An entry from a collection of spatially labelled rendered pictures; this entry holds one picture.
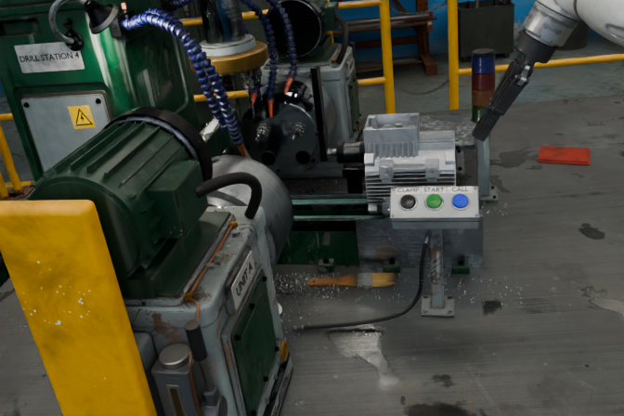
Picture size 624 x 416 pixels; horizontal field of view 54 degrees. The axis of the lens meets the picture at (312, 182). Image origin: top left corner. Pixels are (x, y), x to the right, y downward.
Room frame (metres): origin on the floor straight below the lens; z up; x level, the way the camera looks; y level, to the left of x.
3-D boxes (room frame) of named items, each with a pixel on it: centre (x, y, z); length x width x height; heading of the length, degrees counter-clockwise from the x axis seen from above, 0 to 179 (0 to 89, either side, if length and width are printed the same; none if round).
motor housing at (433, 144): (1.31, -0.24, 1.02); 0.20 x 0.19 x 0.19; 76
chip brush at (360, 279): (1.20, -0.06, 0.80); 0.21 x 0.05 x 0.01; 82
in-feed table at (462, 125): (1.81, -0.41, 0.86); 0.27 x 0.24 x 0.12; 166
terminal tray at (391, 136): (1.32, -0.20, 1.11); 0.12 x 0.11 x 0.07; 76
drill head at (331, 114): (1.71, 0.03, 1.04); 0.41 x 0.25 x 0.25; 166
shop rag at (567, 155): (1.74, -0.80, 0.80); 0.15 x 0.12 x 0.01; 64
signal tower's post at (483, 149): (1.55, -0.48, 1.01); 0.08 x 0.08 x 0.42; 76
